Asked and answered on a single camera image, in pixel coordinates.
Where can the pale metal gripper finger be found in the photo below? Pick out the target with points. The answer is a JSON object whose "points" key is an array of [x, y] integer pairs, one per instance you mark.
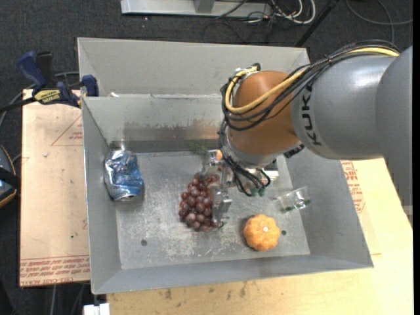
{"points": [[222, 207], [210, 163]]}

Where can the clear glass cup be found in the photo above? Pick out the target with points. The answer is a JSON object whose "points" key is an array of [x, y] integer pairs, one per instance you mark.
{"points": [[295, 199]]}

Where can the orange toy carrot, green leaves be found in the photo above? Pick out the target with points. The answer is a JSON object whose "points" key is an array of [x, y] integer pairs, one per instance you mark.
{"points": [[218, 156]]}

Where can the crushed blue drink can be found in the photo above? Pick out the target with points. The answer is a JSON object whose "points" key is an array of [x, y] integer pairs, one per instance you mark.
{"points": [[123, 176]]}

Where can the orange toy pumpkin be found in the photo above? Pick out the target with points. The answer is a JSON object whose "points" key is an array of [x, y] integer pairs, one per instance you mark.
{"points": [[261, 232]]}

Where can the brown cardboard board, red print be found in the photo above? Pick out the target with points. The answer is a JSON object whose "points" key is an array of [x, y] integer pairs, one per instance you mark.
{"points": [[52, 189]]}

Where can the purple toy grape bunch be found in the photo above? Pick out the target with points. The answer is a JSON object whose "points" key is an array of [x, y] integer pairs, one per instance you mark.
{"points": [[196, 205]]}

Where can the grey metal bin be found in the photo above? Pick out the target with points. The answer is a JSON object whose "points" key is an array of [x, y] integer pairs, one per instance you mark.
{"points": [[164, 241]]}

